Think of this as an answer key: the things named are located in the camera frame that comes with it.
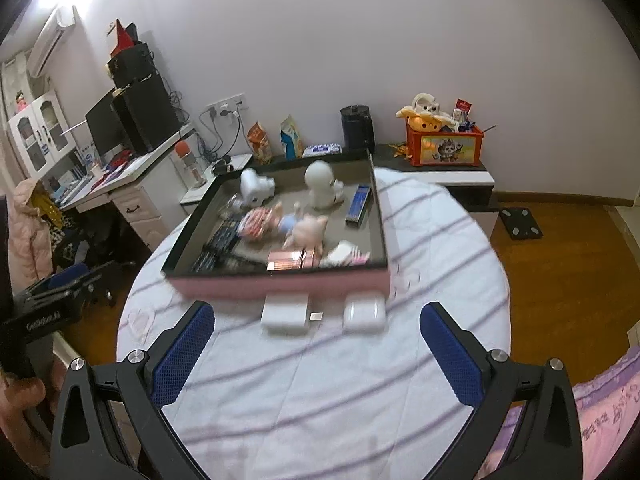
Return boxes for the black cables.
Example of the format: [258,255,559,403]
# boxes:
[197,104,246,167]

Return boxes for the orange snack bag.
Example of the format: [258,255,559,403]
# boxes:
[246,121,274,165]

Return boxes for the low white cabinet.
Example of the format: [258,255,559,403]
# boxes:
[375,144,501,242]

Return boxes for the white desk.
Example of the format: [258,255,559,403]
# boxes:
[47,125,197,252]

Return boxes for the pink snack packet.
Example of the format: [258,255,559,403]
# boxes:
[239,206,284,242]

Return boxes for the black computer monitor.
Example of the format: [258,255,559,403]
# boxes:
[85,89,127,159]

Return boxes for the white air conditioner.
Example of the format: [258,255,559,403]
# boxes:
[26,5,77,79]

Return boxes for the pink padded jacket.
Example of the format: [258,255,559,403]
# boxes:
[6,177,54,287]

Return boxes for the black computer tower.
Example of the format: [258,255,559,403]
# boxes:
[111,72,181,154]

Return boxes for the white round-headed figurine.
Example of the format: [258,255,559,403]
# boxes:
[304,160,346,210]

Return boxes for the white pink packet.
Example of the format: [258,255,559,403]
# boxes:
[320,241,372,268]

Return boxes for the small white side table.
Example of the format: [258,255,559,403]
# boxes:
[180,152,254,206]

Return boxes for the white yellow plush toy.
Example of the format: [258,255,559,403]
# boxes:
[396,92,459,132]

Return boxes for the black electric kettle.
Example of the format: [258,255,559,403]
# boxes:
[340,105,376,154]

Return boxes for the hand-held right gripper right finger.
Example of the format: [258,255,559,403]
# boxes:
[419,301,585,480]

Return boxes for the pink shallow box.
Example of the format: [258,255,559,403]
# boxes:
[161,152,392,302]

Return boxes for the white flat box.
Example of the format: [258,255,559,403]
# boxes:
[260,294,312,334]

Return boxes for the orange-lid bottle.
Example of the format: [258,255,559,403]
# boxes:
[174,141,207,189]

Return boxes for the person's left hand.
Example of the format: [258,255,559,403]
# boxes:
[0,375,49,461]

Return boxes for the blue slim box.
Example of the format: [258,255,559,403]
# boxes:
[345,184,374,226]

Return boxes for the white earbuds case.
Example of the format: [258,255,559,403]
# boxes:
[342,294,387,332]

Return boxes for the red triangular item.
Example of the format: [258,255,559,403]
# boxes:
[110,19,134,59]

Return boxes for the black floor scale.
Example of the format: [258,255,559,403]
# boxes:
[500,205,544,241]

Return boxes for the yellow black garment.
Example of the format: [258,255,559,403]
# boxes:
[30,192,66,231]

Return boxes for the white wall socket strip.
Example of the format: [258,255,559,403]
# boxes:
[206,92,247,116]

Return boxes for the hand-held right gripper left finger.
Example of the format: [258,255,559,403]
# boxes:
[50,300,216,480]

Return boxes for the white glass-door cabinet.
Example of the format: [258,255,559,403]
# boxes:
[7,90,71,179]

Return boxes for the blue white bag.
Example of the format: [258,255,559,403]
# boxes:
[280,115,305,160]

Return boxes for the orange toy box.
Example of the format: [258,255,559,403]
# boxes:
[405,122,485,168]

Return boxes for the white curtain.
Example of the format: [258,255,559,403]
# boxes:
[0,55,32,187]

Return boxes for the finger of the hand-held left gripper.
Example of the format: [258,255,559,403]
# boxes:
[25,260,117,296]
[20,280,108,315]

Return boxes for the black box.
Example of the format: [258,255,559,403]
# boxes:
[106,42,154,89]

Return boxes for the purple printed blanket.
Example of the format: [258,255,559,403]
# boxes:
[475,345,640,480]

